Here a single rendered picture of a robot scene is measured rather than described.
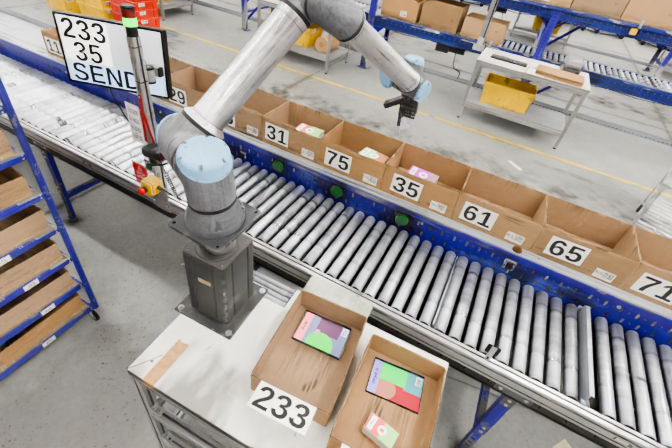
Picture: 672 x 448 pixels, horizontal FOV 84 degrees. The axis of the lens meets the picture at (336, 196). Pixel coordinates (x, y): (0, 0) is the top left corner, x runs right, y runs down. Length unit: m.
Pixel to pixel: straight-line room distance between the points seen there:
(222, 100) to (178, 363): 0.91
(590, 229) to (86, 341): 2.74
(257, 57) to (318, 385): 1.10
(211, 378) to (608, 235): 1.93
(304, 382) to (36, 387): 1.51
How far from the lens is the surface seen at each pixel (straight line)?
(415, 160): 2.22
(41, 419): 2.47
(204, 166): 1.09
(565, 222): 2.28
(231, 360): 1.51
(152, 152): 1.89
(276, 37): 1.25
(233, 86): 1.24
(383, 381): 1.49
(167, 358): 1.55
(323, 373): 1.48
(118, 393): 2.40
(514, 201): 2.23
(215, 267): 1.33
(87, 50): 2.09
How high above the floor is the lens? 2.08
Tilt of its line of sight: 38 degrees down
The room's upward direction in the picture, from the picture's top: 10 degrees clockwise
